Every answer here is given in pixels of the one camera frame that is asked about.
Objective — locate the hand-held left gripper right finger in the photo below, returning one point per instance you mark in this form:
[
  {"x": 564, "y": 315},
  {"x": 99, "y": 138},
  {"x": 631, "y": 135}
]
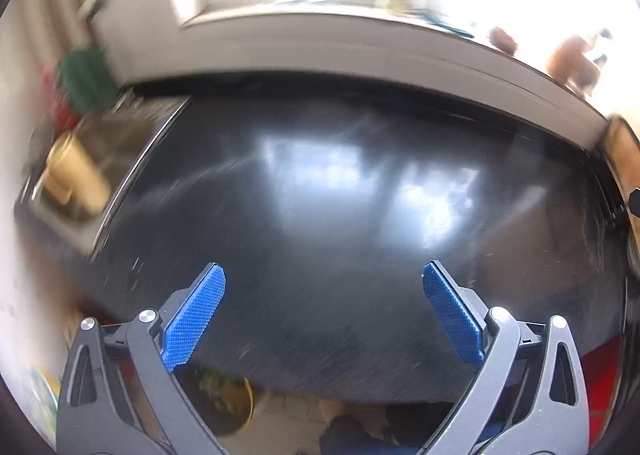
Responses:
[{"x": 452, "y": 320}]

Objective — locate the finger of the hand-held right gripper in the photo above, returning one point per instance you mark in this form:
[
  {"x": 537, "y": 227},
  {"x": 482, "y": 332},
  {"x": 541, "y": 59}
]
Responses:
[{"x": 635, "y": 201}]

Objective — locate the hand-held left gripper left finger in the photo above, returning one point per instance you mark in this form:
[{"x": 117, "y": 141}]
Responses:
[{"x": 197, "y": 315}]

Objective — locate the wooden board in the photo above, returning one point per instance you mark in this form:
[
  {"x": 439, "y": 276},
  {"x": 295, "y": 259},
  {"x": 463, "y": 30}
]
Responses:
[{"x": 622, "y": 145}]

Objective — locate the yellow rimmed bowl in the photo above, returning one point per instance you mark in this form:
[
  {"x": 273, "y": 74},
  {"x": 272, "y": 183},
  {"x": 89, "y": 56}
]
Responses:
[{"x": 227, "y": 400}]

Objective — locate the brown furry object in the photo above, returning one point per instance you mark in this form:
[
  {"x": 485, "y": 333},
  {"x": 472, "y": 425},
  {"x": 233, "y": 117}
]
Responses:
[{"x": 575, "y": 65}]

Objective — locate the stainless steel sink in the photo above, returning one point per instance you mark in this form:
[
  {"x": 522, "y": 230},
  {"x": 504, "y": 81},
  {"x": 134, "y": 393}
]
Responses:
[{"x": 75, "y": 230}]

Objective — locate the red container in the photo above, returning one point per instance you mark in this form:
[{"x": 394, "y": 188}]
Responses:
[{"x": 600, "y": 385}]

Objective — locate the printed floor mat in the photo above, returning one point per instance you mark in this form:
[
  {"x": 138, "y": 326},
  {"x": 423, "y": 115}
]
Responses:
[{"x": 42, "y": 395}]

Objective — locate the yellow plastic mug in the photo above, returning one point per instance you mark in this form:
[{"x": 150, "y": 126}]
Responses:
[{"x": 75, "y": 170}]

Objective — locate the small brown object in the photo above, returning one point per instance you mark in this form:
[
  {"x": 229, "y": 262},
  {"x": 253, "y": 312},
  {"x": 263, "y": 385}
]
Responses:
[{"x": 502, "y": 37}]

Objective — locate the red object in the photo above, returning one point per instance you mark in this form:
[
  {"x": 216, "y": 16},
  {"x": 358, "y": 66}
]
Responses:
[{"x": 60, "y": 110}]

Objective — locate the green cloth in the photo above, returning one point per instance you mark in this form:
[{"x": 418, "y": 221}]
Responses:
[{"x": 85, "y": 80}]

